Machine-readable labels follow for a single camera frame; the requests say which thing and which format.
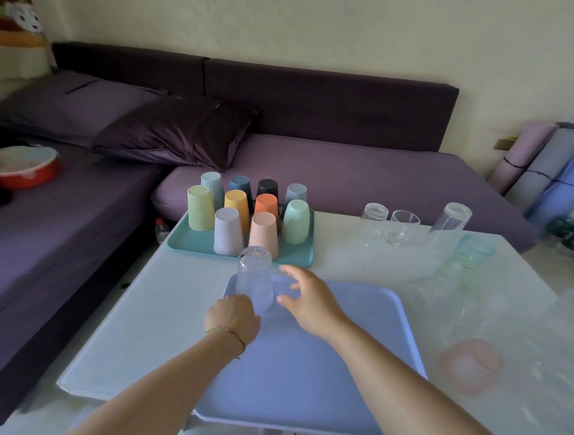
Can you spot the pale green glass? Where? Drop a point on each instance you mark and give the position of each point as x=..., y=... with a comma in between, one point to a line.
x=473, y=251

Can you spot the tall clear glass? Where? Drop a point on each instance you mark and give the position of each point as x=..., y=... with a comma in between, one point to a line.
x=448, y=228

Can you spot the group of pastel plastic cups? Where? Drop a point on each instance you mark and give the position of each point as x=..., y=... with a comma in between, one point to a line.
x=228, y=231

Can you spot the short clear glass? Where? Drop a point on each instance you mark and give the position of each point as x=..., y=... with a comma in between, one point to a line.
x=373, y=219

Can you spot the lavender blue plastic tray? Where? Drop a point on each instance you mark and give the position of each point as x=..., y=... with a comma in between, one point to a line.
x=305, y=376

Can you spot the red basin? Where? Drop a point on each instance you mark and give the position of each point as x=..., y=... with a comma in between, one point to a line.
x=31, y=172

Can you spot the plush toy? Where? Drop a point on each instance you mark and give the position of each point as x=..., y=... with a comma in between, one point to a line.
x=20, y=36

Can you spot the rolled grey mat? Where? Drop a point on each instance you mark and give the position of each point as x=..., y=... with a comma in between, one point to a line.
x=545, y=174

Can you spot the rolled purple mat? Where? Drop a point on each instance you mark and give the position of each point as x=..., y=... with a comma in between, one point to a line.
x=522, y=154

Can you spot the person's right thumb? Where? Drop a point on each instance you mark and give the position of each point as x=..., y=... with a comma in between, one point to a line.
x=289, y=304

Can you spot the rolled blue mat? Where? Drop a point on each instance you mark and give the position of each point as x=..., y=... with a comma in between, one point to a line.
x=556, y=199

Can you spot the light purple pillow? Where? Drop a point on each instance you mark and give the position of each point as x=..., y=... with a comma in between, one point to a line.
x=67, y=107

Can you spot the clear thick-bottomed glass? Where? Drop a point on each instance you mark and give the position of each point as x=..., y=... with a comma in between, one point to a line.
x=403, y=228

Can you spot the clear textured drinking glass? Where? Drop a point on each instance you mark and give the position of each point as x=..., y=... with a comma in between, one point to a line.
x=254, y=278

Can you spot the teal plastic tray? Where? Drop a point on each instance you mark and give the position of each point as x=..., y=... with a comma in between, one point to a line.
x=197, y=244

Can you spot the person's right hand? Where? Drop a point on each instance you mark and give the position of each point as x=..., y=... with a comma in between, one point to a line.
x=318, y=304

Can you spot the person's left hand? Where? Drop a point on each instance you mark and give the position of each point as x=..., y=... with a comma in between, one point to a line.
x=231, y=316

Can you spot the dark purple satin pillow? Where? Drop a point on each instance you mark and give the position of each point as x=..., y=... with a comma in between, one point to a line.
x=179, y=130

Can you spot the person's right forearm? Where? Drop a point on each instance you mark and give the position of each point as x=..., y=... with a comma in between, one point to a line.
x=394, y=385

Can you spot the pink glass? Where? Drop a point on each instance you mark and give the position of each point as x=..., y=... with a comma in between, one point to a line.
x=471, y=365

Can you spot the person's left forearm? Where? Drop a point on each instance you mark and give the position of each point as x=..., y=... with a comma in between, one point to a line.
x=170, y=385

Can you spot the person's left fingers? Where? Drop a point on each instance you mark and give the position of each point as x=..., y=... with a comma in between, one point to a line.
x=251, y=313

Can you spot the purple sofa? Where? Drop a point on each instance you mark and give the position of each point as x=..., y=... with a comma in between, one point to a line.
x=341, y=134

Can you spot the plastic bottle with red cap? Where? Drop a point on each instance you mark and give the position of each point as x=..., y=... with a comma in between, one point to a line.
x=161, y=231

